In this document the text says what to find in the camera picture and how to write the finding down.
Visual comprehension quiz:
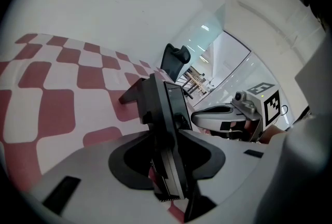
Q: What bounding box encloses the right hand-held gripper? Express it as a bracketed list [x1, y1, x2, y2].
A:
[191, 82, 283, 142]

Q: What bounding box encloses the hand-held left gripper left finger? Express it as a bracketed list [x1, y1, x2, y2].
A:
[24, 131, 187, 224]

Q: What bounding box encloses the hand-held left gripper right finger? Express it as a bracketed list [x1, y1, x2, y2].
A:
[180, 129, 283, 209]

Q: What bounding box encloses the person's right forearm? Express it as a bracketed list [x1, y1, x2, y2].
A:
[259, 124, 288, 145]

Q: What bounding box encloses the black mesh office chair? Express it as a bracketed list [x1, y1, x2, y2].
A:
[160, 43, 192, 83]

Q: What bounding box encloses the red white checkered tablecloth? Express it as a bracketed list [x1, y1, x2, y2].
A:
[0, 33, 182, 222]

